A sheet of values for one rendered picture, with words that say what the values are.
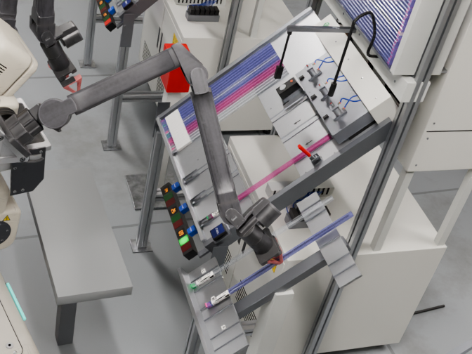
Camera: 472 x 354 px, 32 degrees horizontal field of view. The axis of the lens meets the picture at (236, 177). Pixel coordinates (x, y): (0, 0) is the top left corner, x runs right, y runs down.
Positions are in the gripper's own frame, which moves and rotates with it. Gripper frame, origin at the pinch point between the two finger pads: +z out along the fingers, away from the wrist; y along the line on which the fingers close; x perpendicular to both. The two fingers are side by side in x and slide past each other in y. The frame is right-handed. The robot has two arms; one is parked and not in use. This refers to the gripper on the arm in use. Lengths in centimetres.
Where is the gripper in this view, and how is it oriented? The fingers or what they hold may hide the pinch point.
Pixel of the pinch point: (279, 259)
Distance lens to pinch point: 236.3
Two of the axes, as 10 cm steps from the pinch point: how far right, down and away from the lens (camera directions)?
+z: 5.1, 5.1, 6.9
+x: -8.1, 5.6, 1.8
